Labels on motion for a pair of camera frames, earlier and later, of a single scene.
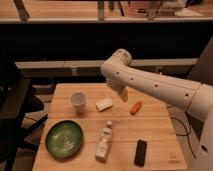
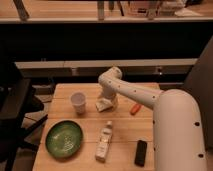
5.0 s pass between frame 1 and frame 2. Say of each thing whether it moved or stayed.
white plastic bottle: stayed
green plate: stayed
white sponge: stayed
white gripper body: moved
